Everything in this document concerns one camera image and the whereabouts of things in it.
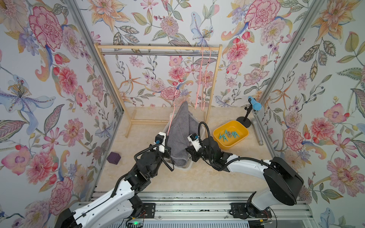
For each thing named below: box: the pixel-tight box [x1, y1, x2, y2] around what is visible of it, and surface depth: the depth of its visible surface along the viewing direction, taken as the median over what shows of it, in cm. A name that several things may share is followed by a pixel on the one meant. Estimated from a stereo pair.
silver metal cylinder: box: [251, 117, 264, 147], surface depth 106 cm
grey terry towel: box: [167, 101, 200, 167], surface depth 82 cm
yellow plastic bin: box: [212, 120, 250, 150], surface depth 106 cm
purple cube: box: [106, 151, 122, 165], surface depth 90 cm
